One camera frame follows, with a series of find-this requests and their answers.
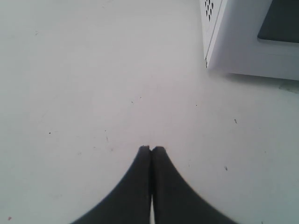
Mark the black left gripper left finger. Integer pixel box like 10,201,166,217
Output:
74,146,152,224

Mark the white microwave door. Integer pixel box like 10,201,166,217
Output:
206,0,299,82

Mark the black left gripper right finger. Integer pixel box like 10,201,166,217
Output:
151,147,235,224

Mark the white microwave oven body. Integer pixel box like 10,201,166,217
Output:
199,0,299,82

